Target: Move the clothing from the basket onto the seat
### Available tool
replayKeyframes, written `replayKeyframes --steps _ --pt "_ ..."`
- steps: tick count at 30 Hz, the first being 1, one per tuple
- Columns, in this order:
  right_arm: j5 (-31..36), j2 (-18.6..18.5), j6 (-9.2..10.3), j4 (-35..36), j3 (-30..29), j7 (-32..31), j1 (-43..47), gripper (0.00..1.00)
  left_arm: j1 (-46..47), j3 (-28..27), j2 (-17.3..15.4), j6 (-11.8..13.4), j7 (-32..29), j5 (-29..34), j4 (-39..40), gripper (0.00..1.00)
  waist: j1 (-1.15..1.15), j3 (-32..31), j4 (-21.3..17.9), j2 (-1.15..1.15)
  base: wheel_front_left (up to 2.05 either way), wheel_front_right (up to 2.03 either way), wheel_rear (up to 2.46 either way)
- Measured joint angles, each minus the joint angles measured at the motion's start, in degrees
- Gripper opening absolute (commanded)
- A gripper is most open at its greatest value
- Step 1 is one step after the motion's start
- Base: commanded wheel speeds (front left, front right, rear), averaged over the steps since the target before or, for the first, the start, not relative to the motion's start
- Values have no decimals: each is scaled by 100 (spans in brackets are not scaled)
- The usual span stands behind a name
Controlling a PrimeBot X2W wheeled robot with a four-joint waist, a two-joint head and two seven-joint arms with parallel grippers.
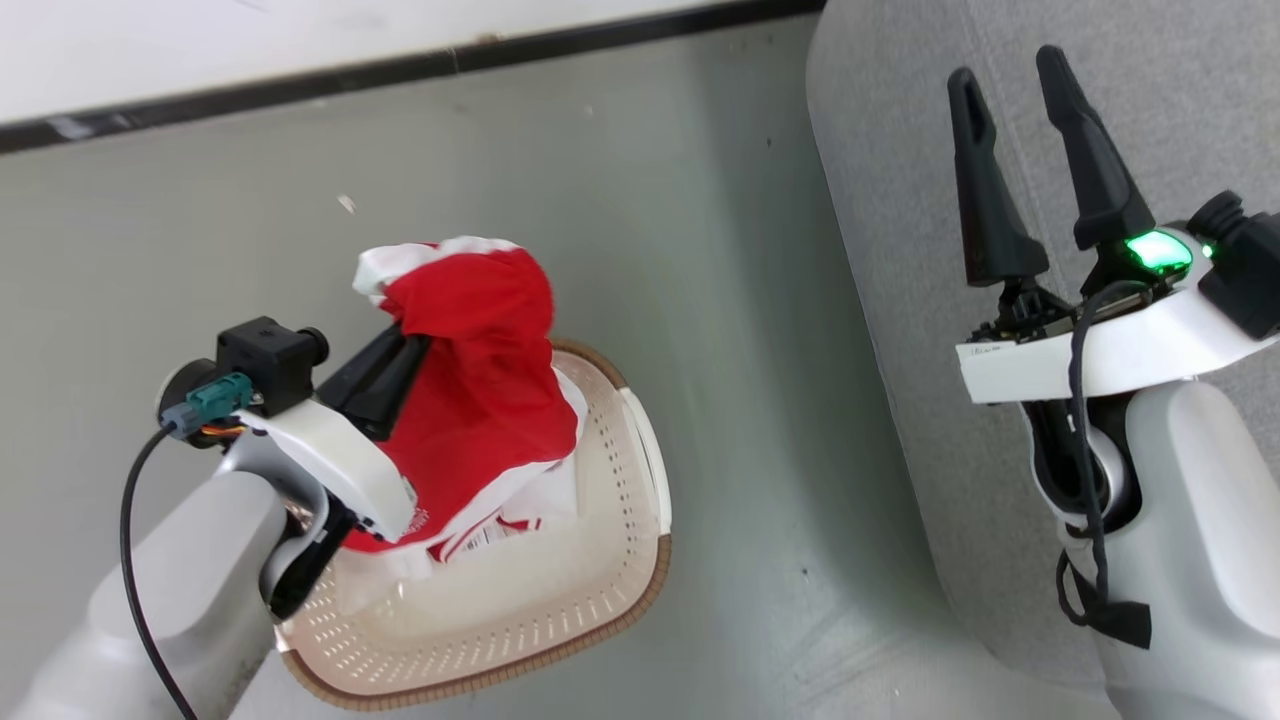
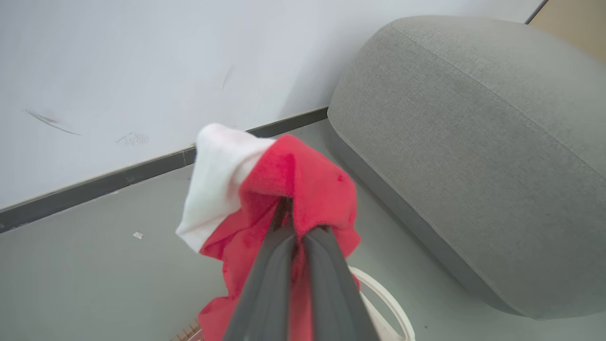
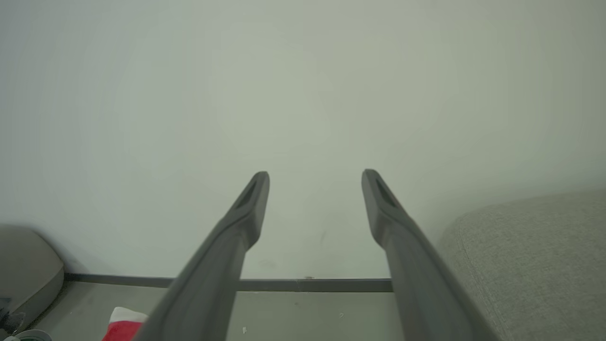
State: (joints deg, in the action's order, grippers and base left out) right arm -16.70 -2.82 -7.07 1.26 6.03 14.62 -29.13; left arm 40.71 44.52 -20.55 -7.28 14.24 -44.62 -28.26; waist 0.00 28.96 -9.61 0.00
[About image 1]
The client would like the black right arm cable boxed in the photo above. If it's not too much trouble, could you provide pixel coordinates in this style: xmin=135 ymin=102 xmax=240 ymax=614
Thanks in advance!
xmin=1055 ymin=285 xmax=1153 ymax=651

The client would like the grey fabric sofa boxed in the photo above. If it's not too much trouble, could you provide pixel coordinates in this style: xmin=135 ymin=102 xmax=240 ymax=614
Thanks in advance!
xmin=805 ymin=0 xmax=1280 ymax=701

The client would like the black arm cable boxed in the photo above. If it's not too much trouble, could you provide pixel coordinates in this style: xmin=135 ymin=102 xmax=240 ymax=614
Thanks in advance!
xmin=1055 ymin=285 xmax=1153 ymax=651
xmin=120 ymin=425 xmax=201 ymax=720

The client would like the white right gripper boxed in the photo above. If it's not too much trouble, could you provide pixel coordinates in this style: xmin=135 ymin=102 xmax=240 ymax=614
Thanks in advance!
xmin=947 ymin=45 xmax=1280 ymax=406

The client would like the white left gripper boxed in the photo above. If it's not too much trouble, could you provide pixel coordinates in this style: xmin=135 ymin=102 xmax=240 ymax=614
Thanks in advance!
xmin=240 ymin=325 xmax=433 ymax=543

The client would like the teal left camera connector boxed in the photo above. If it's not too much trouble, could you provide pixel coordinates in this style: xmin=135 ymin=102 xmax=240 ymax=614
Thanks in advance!
xmin=160 ymin=372 xmax=254 ymax=441

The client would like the black baseboard strip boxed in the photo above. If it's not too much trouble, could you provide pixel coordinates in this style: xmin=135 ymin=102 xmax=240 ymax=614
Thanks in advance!
xmin=0 ymin=0 xmax=826 ymax=154

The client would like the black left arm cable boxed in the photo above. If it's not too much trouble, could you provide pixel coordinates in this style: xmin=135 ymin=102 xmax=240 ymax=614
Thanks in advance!
xmin=120 ymin=425 xmax=201 ymax=720

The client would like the cream perforated laundry basket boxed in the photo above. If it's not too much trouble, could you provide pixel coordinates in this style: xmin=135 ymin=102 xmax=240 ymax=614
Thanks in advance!
xmin=275 ymin=338 xmax=673 ymax=713

